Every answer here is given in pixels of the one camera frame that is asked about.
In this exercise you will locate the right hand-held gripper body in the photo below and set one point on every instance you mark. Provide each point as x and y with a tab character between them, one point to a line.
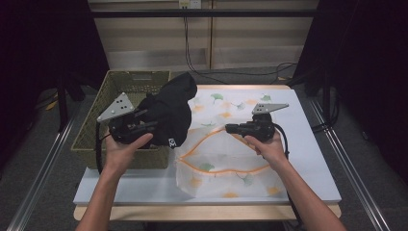
261	125

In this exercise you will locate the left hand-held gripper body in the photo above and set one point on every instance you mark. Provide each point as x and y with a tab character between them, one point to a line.
120	109

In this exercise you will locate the green woven basket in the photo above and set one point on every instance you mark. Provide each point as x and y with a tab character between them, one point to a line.
128	86

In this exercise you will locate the leaf-print mesh laundry bag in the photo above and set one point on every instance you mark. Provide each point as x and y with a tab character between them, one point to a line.
224	154

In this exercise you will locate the black garment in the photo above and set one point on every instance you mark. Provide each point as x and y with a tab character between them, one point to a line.
170	109

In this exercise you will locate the person's right hand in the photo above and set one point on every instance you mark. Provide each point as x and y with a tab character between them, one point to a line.
269	150

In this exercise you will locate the person's left hand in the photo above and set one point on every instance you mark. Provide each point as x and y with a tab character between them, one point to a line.
123	154

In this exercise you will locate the white foam board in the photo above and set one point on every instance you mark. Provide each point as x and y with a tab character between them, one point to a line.
304	144

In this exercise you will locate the black metal stand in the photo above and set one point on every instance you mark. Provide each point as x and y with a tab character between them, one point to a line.
63	106
326	96

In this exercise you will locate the black horizontal bar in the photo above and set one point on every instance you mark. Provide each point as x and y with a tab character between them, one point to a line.
144	13

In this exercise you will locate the metal floor rail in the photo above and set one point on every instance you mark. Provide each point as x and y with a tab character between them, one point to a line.
352	179
41	173

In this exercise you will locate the white wall socket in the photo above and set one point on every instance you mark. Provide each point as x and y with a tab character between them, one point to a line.
190	3

